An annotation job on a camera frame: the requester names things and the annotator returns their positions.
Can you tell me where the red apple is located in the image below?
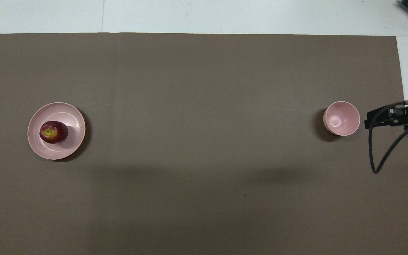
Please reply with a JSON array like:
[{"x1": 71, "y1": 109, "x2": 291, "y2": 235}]
[{"x1": 39, "y1": 120, "x2": 68, "y2": 144}]

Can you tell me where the pink bowl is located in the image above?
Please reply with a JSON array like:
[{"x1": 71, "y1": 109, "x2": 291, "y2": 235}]
[{"x1": 323, "y1": 101, "x2": 361, "y2": 137}]

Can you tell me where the pink plate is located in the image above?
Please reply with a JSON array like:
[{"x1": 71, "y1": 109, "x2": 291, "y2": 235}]
[{"x1": 27, "y1": 102, "x2": 86, "y2": 160}]

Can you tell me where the brown table mat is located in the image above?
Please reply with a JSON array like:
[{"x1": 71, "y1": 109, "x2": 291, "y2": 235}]
[{"x1": 0, "y1": 33, "x2": 408, "y2": 255}]

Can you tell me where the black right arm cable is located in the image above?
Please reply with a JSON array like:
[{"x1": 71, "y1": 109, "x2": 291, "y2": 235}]
[{"x1": 368, "y1": 100, "x2": 408, "y2": 174}]

